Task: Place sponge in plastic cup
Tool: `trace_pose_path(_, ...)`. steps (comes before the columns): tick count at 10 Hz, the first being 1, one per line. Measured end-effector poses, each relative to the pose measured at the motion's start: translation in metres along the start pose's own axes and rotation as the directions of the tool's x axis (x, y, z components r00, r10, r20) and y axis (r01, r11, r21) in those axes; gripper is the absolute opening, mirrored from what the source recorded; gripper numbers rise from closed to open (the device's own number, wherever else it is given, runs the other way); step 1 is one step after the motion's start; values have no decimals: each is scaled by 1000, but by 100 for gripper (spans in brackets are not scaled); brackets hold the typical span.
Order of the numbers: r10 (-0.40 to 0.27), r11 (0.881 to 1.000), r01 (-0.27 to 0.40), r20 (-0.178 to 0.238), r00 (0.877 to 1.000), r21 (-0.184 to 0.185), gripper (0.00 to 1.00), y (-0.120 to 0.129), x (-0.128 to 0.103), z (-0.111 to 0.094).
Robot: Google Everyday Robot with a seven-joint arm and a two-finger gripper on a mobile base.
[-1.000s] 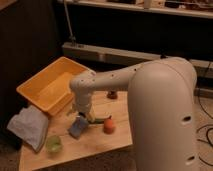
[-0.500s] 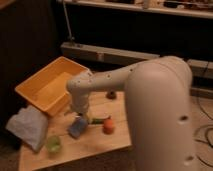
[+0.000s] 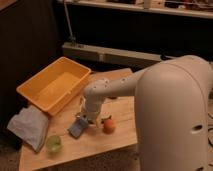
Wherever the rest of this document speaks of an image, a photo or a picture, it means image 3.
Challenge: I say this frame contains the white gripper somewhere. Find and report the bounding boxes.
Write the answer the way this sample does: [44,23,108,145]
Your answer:
[76,106,102,128]

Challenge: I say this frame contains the blue sponge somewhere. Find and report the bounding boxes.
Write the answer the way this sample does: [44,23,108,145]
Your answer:
[68,119,89,139]

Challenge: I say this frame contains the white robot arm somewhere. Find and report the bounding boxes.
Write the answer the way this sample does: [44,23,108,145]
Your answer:
[81,55,213,171]

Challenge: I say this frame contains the green plastic cup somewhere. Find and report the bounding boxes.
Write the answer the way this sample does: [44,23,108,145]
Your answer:
[45,135,62,153]

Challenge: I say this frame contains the orange fruit toy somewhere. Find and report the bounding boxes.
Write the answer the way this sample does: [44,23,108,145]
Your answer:
[103,119,116,134]

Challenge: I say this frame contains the yellow plastic bin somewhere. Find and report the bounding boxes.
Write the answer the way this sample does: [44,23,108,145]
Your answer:
[17,57,91,116]

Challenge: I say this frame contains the grey cloth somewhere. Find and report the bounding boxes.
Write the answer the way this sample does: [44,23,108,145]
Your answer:
[7,105,49,153]

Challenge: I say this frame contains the low wooden shelf bench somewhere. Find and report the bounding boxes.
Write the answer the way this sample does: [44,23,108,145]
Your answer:
[62,42,173,68]

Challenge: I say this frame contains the metal stand pole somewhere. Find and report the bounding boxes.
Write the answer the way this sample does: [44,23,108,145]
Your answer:
[63,0,77,46]

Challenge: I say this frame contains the upper wooden shelf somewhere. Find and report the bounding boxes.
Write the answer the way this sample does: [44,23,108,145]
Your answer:
[57,0,213,19]

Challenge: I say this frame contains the black floor cables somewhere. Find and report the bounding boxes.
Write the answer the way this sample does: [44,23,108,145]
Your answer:
[207,109,213,134]

